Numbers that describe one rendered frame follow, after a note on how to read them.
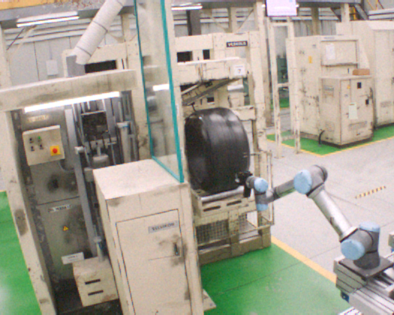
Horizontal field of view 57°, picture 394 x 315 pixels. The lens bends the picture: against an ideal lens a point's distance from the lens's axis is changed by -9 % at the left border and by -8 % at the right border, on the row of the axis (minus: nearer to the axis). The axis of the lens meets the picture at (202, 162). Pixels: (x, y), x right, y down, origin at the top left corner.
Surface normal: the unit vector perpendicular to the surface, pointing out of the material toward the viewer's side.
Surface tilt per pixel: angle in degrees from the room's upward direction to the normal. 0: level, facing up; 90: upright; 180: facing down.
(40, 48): 90
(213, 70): 90
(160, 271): 90
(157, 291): 90
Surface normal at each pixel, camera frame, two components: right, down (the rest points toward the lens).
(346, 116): 0.42, 0.22
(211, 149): -0.39, 0.10
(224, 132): 0.24, -0.36
